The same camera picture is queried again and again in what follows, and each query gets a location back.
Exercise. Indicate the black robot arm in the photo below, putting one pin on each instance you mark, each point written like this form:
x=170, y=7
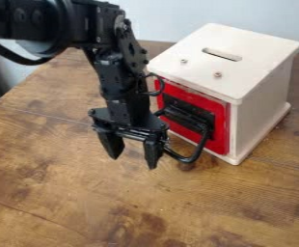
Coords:
x=40, y=28

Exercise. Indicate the light wooden box cabinet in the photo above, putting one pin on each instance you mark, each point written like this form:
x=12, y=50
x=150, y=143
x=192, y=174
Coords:
x=242, y=67

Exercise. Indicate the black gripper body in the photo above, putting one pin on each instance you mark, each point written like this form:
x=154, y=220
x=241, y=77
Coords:
x=126, y=118

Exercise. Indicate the black drawer handle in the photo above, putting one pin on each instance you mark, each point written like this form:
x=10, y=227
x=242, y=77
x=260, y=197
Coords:
x=192, y=117

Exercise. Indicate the red drawer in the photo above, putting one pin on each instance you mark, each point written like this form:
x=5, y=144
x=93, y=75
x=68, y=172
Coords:
x=217, y=106

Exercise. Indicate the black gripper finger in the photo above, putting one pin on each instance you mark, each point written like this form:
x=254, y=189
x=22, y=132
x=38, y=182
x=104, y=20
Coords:
x=153, y=152
x=113, y=143

